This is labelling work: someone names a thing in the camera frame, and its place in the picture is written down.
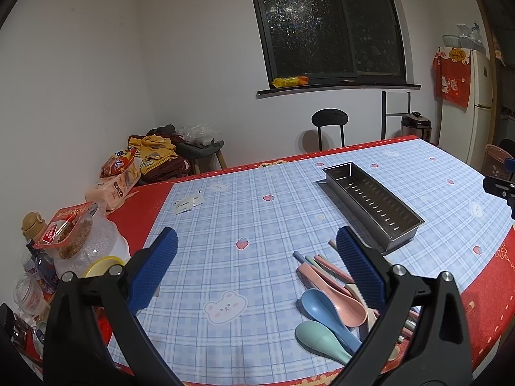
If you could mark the red snack bag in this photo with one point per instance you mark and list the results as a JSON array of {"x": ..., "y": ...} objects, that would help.
[{"x": 118, "y": 163}]

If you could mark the blue chopstick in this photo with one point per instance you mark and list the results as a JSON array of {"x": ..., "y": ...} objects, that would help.
[{"x": 301, "y": 259}]

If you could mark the clear plastic jar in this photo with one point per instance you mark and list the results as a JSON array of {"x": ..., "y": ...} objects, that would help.
[{"x": 104, "y": 240}]

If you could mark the pink chopstick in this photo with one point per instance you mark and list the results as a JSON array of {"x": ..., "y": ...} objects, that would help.
[{"x": 335, "y": 270}]

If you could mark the stainless steel utensil tray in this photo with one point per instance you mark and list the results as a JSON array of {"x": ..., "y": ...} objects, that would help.
[{"x": 391, "y": 223}]

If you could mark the black round stool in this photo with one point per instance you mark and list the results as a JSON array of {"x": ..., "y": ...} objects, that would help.
[{"x": 330, "y": 117}]

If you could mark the yellow snack bag on sill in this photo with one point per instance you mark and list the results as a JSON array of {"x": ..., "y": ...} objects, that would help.
[{"x": 289, "y": 82}]

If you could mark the brown cap bottle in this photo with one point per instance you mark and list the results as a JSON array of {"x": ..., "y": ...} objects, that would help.
[{"x": 39, "y": 264}]

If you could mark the snack cup red lid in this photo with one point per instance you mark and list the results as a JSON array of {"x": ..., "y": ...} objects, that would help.
[{"x": 67, "y": 232}]

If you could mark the red hanging cloth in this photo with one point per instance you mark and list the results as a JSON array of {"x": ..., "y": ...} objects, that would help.
[{"x": 451, "y": 69}]

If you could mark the pink waste bin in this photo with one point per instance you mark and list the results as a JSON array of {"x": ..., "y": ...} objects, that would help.
[{"x": 493, "y": 162}]

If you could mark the dark window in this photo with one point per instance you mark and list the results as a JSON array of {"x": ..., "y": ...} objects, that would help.
[{"x": 335, "y": 43}]

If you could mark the plaid blue tablecloth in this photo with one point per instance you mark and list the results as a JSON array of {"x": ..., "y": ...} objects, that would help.
[{"x": 227, "y": 309}]

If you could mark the blue plastic spoon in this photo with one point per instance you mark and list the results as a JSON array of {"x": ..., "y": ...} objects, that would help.
[{"x": 320, "y": 308}]

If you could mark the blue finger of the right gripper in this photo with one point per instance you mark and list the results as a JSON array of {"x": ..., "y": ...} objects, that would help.
[{"x": 509, "y": 164}]

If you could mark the white paper tag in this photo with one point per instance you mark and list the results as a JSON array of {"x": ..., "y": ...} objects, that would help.
[{"x": 188, "y": 203}]

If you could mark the pink plastic spoon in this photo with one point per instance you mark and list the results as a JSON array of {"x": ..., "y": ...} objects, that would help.
[{"x": 351, "y": 312}]

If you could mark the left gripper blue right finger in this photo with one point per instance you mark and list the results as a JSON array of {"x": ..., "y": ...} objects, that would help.
[{"x": 366, "y": 276}]

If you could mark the green chopstick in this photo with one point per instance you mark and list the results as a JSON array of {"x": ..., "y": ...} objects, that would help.
[{"x": 315, "y": 264}]

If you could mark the beige plastic spoon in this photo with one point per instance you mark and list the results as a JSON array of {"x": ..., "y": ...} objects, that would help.
[{"x": 371, "y": 318}]

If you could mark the dark rice cooker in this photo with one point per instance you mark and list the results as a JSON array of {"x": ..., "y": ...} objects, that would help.
[{"x": 416, "y": 124}]

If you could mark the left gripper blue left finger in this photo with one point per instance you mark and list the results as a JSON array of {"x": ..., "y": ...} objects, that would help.
[{"x": 147, "y": 268}]

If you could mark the green plastic spoon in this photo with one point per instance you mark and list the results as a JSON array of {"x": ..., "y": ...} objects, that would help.
[{"x": 320, "y": 339}]

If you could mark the white refrigerator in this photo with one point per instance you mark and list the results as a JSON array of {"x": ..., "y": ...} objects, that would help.
[{"x": 464, "y": 133}]

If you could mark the black metal rack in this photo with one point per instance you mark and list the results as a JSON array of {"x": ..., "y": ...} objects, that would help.
[{"x": 394, "y": 105}]

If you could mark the yellow cartoon mug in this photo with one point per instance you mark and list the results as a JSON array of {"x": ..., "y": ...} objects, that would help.
[{"x": 102, "y": 265}]

